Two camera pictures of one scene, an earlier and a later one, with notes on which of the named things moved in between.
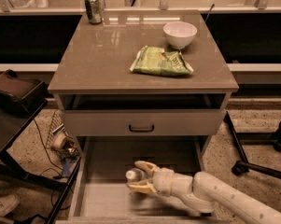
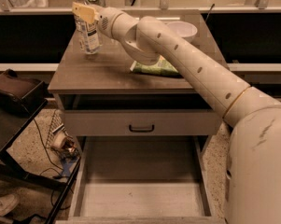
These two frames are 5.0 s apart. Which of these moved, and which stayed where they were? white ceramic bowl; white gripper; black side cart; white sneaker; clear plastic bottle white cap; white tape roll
Moved: white gripper; clear plastic bottle white cap
Stayed: white ceramic bowl; white sneaker; black side cart; white tape roll
